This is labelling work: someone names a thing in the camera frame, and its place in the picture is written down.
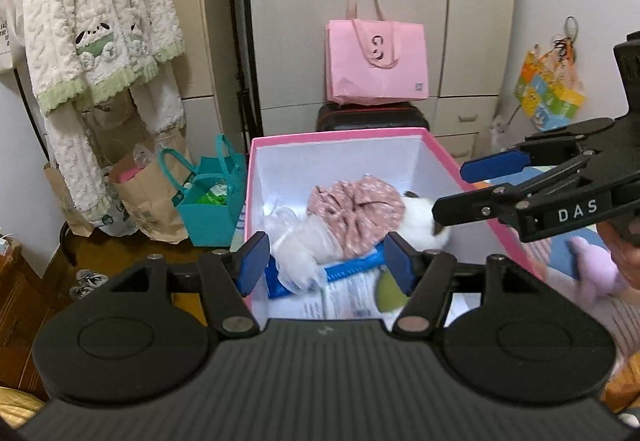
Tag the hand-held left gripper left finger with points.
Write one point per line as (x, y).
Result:
(252, 261)

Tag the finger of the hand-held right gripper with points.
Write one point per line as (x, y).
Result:
(492, 163)
(465, 210)

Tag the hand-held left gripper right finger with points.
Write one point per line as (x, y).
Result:
(400, 261)

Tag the blue wet wipes pack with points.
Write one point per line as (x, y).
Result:
(345, 271)

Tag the purple plush toy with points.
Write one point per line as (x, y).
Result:
(595, 266)

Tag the white tissue pack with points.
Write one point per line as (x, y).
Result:
(345, 301)

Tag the pink floral fabric cap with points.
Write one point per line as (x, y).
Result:
(350, 211)

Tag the pink cardboard box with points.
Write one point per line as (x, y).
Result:
(350, 156)

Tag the pale green soft pad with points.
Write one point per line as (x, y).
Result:
(390, 293)

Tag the person's right hand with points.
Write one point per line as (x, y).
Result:
(622, 251)

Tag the white and brown plush toy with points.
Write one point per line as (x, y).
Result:
(425, 221)

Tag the teal tote bag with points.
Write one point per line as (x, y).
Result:
(210, 216)

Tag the colourful hanging bag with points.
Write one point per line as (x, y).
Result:
(550, 96)

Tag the brown paper bag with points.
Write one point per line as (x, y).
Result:
(67, 206)
(150, 206)

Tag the black suitcase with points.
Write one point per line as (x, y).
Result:
(370, 118)

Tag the pink tote bag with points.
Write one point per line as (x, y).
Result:
(375, 61)

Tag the white sneakers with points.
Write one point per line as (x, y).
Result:
(87, 282)

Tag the black coat rack pole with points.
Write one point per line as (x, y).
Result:
(245, 71)

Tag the wooden cabinet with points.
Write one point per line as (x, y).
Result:
(25, 311)

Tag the beige wardrobe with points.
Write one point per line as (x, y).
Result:
(300, 21)

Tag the white fleece robe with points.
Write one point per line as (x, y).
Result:
(75, 46)

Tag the white canvas bag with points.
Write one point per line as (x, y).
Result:
(10, 31)

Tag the metal wall hook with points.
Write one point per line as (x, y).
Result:
(571, 27)

